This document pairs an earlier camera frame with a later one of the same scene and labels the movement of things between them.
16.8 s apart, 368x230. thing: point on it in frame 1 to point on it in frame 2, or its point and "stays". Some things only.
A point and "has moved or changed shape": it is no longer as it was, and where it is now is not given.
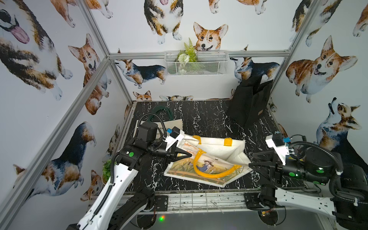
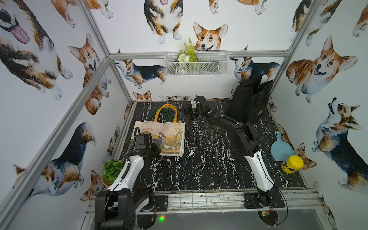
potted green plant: (106, 171) stays
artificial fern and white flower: (184, 57) stays
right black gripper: (265, 162) to (187, 109)
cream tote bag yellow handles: (215, 161) has moved or changed shape
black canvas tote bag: (250, 100) stays
